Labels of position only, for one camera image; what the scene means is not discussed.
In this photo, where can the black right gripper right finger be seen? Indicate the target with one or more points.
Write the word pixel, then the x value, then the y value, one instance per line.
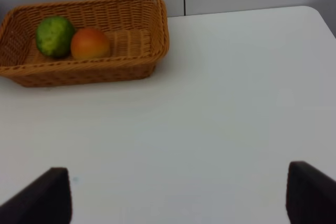
pixel 310 195

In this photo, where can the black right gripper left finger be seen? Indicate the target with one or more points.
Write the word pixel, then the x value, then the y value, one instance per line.
pixel 46 200

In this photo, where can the red-yellow peach fruit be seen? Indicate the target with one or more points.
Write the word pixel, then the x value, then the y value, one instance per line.
pixel 89 43

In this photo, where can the green lime fruit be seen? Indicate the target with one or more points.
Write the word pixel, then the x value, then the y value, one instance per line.
pixel 53 37

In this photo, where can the orange wicker basket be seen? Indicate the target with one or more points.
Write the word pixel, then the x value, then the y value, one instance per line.
pixel 137 31

